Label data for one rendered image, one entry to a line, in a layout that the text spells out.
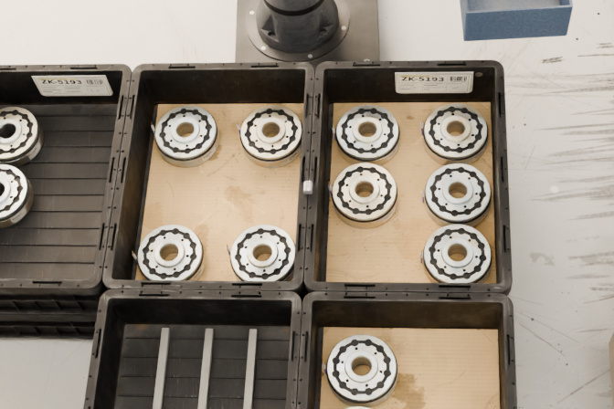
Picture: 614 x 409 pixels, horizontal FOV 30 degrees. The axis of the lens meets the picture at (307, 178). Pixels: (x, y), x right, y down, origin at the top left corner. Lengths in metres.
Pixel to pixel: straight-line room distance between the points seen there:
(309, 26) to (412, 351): 0.64
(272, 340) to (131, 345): 0.22
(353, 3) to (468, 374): 0.77
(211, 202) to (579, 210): 0.62
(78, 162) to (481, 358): 0.74
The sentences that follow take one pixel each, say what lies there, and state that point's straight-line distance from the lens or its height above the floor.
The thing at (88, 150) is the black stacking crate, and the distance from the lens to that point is 1.96.
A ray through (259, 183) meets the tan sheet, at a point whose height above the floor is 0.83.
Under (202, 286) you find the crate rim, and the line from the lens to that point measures 1.69.
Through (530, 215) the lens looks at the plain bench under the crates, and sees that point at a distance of 1.97.
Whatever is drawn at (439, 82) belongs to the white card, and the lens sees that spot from 1.87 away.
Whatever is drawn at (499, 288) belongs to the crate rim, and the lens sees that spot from 1.66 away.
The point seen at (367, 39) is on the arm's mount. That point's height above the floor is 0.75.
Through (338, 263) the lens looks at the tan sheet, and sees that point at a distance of 1.79.
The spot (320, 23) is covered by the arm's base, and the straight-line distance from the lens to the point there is 2.07.
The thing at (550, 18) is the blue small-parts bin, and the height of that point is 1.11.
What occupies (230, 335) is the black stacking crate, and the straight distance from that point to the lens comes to 1.76.
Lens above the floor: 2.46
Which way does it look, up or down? 61 degrees down
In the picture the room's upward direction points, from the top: 11 degrees counter-clockwise
